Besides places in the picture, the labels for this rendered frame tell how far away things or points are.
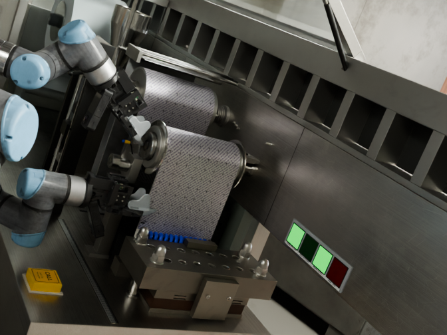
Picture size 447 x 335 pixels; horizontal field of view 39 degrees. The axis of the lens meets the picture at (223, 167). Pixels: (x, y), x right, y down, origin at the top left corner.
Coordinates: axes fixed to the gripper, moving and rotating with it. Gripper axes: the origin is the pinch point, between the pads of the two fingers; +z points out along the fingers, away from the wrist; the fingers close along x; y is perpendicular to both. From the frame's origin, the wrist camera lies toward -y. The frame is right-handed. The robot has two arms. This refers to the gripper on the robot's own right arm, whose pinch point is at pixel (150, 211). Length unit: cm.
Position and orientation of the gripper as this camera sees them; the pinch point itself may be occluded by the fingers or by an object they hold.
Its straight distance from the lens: 169.1
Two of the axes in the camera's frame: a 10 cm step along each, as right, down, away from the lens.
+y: 3.5, -9.1, -2.4
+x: -4.4, -3.8, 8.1
